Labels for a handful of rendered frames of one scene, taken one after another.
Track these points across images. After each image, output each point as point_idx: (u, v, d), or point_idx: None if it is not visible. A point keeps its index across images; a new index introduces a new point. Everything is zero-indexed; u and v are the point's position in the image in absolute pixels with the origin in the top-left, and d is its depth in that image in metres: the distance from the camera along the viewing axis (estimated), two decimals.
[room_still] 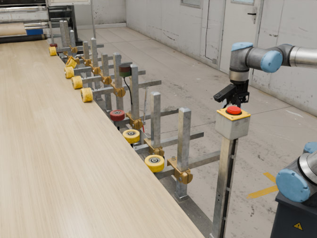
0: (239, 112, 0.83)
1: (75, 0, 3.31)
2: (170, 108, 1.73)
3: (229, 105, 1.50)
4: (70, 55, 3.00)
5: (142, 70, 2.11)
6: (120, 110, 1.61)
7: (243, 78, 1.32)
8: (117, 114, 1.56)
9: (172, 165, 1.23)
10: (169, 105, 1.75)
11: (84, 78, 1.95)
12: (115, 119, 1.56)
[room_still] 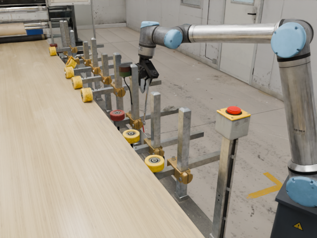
0: (239, 112, 0.83)
1: (75, 0, 3.31)
2: (170, 108, 1.73)
3: None
4: (70, 55, 3.00)
5: None
6: (120, 110, 1.61)
7: None
8: (117, 114, 1.56)
9: (172, 165, 1.23)
10: (169, 105, 1.75)
11: (84, 78, 1.95)
12: (115, 119, 1.56)
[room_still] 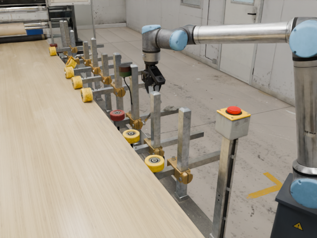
0: (239, 112, 0.83)
1: (75, 0, 3.31)
2: (170, 108, 1.73)
3: (147, 93, 1.54)
4: (70, 55, 3.00)
5: (142, 70, 2.11)
6: (120, 110, 1.61)
7: None
8: (117, 114, 1.56)
9: (172, 165, 1.23)
10: (169, 105, 1.75)
11: (84, 78, 1.95)
12: (115, 119, 1.56)
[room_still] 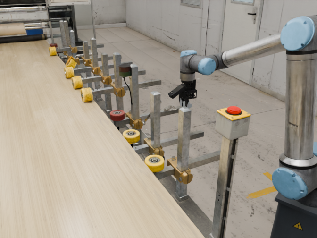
0: (239, 112, 0.83)
1: (75, 0, 3.31)
2: (170, 108, 1.73)
3: None
4: (70, 55, 3.00)
5: (142, 70, 2.11)
6: (120, 110, 1.61)
7: (190, 79, 1.66)
8: (117, 114, 1.56)
9: (172, 165, 1.23)
10: (169, 105, 1.75)
11: (84, 78, 1.95)
12: (115, 119, 1.56)
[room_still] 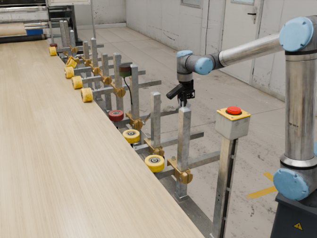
0: (239, 112, 0.83)
1: (75, 0, 3.31)
2: (169, 108, 1.72)
3: None
4: (70, 55, 3.00)
5: (142, 70, 2.11)
6: (118, 110, 1.61)
7: (187, 79, 1.66)
8: (115, 114, 1.56)
9: (172, 165, 1.23)
10: (168, 105, 1.75)
11: (84, 78, 1.95)
12: (114, 120, 1.55)
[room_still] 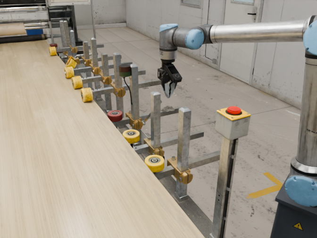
0: (239, 112, 0.83)
1: (75, 0, 3.31)
2: (168, 108, 1.72)
3: (163, 90, 1.57)
4: (70, 55, 3.00)
5: (142, 70, 2.11)
6: (117, 110, 1.60)
7: None
8: (114, 114, 1.55)
9: (172, 165, 1.23)
10: (167, 106, 1.74)
11: (84, 78, 1.95)
12: (113, 120, 1.55)
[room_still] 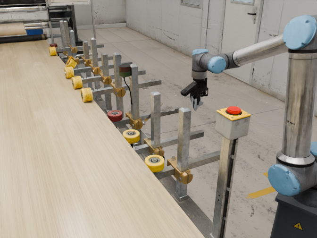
0: (239, 112, 0.83)
1: (75, 0, 3.31)
2: (168, 108, 1.72)
3: None
4: (70, 55, 3.00)
5: (142, 70, 2.11)
6: (117, 110, 1.60)
7: (202, 77, 1.70)
8: (114, 114, 1.55)
9: (172, 165, 1.23)
10: (167, 106, 1.74)
11: (84, 78, 1.95)
12: (113, 120, 1.55)
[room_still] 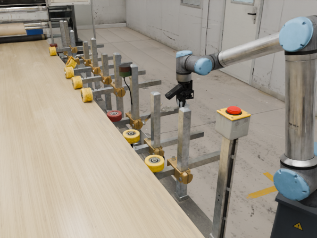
0: (239, 112, 0.83)
1: (75, 0, 3.31)
2: (167, 108, 1.72)
3: None
4: (70, 55, 3.00)
5: (142, 70, 2.11)
6: (117, 110, 1.60)
7: (186, 79, 1.65)
8: (113, 114, 1.55)
9: (172, 165, 1.23)
10: (166, 106, 1.74)
11: (84, 78, 1.95)
12: (112, 120, 1.55)
